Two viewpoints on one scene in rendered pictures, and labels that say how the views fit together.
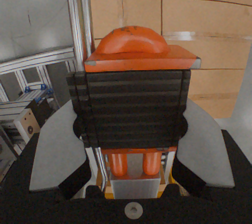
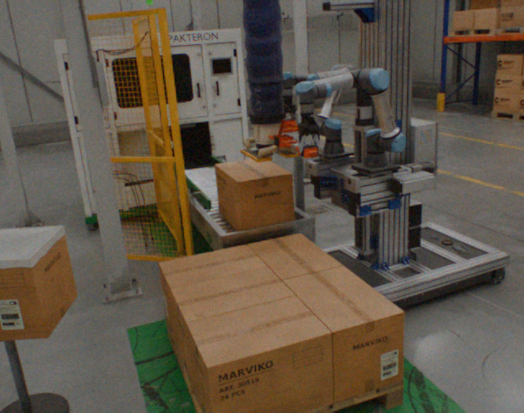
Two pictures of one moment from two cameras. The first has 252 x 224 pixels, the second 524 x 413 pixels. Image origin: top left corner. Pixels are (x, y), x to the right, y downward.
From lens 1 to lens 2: 262 cm
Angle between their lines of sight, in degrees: 44
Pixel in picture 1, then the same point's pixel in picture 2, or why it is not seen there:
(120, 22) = (321, 277)
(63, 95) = (357, 270)
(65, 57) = not seen: hidden behind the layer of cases
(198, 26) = (250, 292)
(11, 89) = (430, 259)
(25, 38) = (448, 317)
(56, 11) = (420, 347)
